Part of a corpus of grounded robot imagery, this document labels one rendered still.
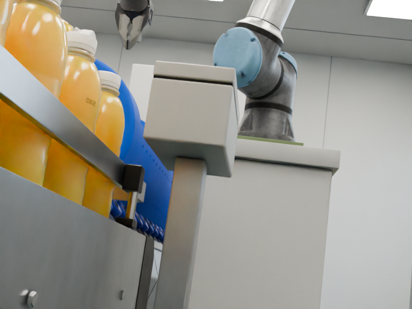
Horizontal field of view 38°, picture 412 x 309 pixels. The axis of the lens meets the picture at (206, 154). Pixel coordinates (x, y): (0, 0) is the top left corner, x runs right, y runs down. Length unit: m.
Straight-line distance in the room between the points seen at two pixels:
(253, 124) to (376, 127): 5.17
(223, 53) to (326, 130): 5.13
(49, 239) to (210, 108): 0.30
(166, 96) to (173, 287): 0.24
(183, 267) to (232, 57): 0.64
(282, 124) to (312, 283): 0.37
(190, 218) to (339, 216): 5.52
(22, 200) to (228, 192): 0.86
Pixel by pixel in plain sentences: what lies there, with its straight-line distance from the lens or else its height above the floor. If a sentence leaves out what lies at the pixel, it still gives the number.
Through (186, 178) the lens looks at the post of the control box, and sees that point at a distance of 0.78.
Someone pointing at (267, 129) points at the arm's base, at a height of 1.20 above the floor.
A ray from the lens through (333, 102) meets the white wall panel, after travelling 6.51.
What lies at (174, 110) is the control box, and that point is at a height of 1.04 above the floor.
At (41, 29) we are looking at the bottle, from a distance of 0.55.
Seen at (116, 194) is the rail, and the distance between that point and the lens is 0.94.
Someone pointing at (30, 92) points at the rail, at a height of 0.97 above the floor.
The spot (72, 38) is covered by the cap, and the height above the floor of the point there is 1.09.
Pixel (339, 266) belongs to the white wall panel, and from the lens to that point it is 6.22.
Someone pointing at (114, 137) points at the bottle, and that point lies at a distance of 0.77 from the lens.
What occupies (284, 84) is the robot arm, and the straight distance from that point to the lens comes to 1.41.
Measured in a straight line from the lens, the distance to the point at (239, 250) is 1.24.
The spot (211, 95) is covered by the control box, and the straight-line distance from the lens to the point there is 0.72.
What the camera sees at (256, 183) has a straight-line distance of 1.26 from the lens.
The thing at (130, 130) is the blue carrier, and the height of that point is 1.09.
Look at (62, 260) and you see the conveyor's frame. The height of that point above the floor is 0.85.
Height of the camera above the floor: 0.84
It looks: 12 degrees up
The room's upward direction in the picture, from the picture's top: 8 degrees clockwise
